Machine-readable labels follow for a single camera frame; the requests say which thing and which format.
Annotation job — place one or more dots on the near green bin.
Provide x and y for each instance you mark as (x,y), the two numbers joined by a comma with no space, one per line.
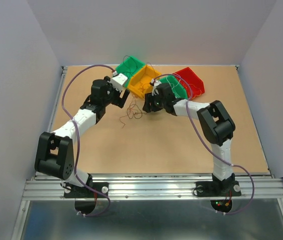
(176,86)

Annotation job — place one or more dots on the far green bin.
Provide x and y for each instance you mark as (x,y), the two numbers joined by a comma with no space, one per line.
(130,66)

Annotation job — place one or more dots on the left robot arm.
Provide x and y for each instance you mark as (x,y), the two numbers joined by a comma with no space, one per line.
(55,151)

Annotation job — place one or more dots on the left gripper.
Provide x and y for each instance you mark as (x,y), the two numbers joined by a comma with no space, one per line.
(119,101)

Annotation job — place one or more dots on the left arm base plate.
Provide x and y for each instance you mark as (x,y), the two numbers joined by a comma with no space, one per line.
(77,192)

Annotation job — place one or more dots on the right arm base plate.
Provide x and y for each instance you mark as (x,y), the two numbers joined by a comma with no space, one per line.
(213,189)

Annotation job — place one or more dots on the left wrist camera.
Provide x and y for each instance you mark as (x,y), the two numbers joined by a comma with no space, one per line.
(119,81)

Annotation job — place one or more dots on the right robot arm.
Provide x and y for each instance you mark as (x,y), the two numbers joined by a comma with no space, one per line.
(218,129)

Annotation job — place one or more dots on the red bin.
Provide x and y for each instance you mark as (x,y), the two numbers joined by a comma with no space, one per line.
(192,83)

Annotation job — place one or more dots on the green bin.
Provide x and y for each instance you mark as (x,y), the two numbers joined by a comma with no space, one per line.
(176,86)
(130,66)

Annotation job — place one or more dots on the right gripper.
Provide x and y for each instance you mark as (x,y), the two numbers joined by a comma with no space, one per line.
(149,98)

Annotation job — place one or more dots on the yellow bin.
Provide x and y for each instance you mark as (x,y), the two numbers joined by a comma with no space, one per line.
(139,84)

